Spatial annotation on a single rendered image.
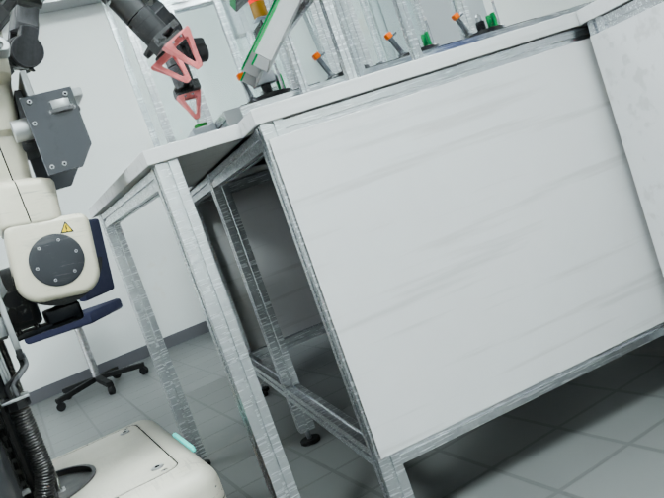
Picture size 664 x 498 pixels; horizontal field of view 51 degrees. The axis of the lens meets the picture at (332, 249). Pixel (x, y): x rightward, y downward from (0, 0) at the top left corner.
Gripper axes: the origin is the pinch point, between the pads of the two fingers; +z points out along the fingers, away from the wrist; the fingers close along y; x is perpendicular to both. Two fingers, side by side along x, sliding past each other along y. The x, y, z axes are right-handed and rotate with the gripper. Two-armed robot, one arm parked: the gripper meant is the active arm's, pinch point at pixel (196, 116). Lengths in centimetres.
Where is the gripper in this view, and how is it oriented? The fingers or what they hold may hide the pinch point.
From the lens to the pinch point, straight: 204.5
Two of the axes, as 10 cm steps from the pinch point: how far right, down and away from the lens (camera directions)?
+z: 3.4, 9.3, 1.0
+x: -8.9, 3.6, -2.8
